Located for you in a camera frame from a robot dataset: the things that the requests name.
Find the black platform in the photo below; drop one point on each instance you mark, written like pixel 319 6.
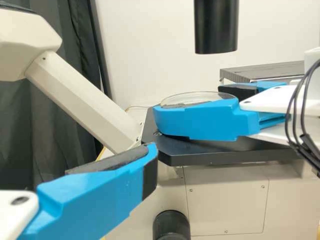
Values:
pixel 262 71

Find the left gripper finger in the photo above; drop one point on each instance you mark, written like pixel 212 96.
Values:
pixel 95 190

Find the cream microscope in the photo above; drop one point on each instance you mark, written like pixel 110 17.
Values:
pixel 225 200

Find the petri dish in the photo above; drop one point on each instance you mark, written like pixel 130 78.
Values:
pixel 195 97

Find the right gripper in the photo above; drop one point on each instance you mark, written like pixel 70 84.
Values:
pixel 275 100

